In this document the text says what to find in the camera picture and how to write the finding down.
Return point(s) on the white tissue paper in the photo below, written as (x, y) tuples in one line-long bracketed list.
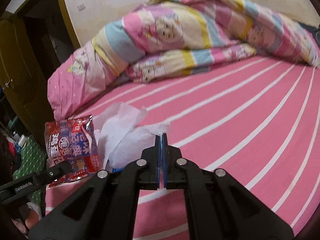
[(125, 140)]

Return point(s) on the dark cloth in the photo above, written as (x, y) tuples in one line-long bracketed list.
[(310, 31)]

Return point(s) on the brown wooden door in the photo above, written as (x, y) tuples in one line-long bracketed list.
[(20, 55)]

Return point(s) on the green patterned cloth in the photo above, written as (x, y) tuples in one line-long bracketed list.
[(30, 155)]

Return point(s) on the white wall outlet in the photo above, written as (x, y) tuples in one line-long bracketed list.
[(81, 7)]

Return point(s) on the pink striped bed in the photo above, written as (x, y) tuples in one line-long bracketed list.
[(237, 120)]

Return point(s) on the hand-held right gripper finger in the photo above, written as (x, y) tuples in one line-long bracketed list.
[(159, 155), (164, 155)]

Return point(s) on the pastel striped printed blanket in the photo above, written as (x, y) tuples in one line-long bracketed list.
[(175, 30)]

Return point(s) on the pink printed pillow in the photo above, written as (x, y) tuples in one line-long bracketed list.
[(75, 80)]

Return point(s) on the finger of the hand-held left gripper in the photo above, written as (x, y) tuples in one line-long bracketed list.
[(57, 170)]

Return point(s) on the red and blue snack packet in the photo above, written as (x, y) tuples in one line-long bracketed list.
[(72, 145)]

